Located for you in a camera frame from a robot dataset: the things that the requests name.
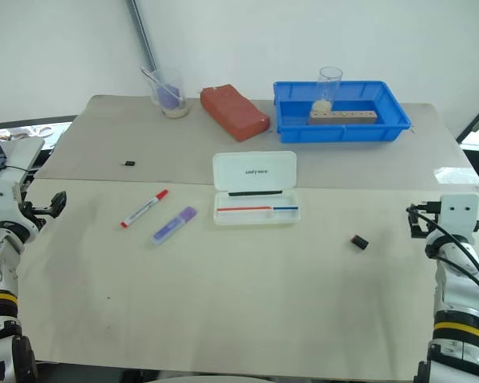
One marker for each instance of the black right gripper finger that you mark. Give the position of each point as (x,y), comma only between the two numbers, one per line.
(415,229)
(413,208)

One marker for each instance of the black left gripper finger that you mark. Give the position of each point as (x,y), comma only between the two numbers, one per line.
(60,198)
(56,212)

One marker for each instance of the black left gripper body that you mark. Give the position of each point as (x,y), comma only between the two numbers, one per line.
(34,211)

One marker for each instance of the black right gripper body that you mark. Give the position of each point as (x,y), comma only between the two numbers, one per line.
(429,217)

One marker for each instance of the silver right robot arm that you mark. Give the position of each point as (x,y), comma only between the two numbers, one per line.
(459,287)

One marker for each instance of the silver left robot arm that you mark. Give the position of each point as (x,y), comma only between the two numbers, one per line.
(2,275)

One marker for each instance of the white open pencil case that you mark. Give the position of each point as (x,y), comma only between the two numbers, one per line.
(255,187)

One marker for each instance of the clear tape piece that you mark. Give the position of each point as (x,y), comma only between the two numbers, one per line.
(455,175)

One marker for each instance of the black eraser with red end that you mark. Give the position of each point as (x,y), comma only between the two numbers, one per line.
(360,242)

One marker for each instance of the closed grey laptop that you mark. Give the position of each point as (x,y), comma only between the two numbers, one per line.
(22,151)

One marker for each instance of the beige table cover sheet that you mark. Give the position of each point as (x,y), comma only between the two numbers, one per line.
(104,135)
(243,303)

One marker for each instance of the red capped white marker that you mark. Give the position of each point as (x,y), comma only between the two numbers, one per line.
(143,209)

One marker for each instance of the blue plastic bin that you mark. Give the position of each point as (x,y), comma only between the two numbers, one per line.
(343,127)

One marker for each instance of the wooden block with holes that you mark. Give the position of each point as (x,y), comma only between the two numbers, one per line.
(343,118)

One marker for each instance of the purple highlighter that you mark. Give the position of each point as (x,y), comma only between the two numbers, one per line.
(173,226)

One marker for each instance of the clear glass measuring cylinder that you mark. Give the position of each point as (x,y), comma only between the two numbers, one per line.
(328,89)

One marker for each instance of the glass beaker with purple liquid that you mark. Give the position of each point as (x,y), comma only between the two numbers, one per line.
(169,95)

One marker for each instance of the glass stirring rod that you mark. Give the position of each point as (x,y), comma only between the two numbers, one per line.
(159,85)

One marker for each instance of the thin black pen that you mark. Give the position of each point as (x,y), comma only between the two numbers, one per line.
(255,193)

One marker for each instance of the grey metal pole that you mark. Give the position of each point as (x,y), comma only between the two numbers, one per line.
(143,36)

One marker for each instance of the red brick block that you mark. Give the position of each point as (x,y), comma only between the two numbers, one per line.
(233,111)

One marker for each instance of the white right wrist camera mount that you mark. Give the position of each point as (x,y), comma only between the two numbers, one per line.
(459,215)

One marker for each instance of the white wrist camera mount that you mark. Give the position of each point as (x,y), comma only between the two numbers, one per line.
(459,215)
(0,195)

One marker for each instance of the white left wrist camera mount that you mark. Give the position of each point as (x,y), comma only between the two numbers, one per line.
(0,195)

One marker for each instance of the black metal frame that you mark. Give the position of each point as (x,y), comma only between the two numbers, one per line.
(473,119)

